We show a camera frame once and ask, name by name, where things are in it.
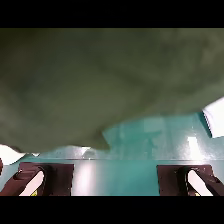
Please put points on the olive green garment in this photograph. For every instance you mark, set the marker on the olive green garment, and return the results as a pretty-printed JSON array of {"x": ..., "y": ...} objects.
[{"x": 83, "y": 83}]

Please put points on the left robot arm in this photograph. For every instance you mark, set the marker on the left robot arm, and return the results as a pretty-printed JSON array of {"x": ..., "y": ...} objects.
[{"x": 28, "y": 180}]

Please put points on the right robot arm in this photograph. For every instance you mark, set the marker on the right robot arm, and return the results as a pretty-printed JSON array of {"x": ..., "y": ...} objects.
[{"x": 196, "y": 180}]

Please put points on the white garment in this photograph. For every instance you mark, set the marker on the white garment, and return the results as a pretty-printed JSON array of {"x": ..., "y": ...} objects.
[{"x": 216, "y": 116}]

